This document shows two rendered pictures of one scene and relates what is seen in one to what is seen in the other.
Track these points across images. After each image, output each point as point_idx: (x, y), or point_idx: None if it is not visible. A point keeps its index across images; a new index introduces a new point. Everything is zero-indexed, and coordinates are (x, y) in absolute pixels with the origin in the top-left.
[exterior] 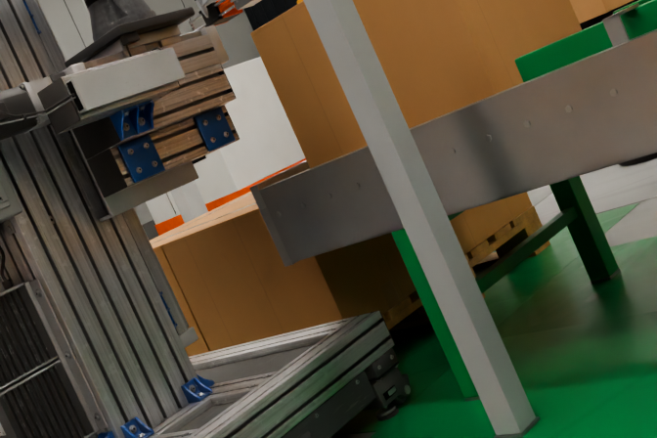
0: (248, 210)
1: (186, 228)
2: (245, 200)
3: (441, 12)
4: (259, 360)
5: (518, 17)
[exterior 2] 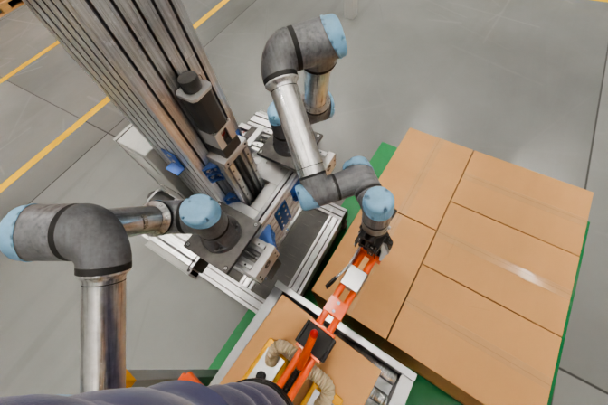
0: (336, 259)
1: (429, 189)
2: (455, 221)
3: None
4: (293, 268)
5: None
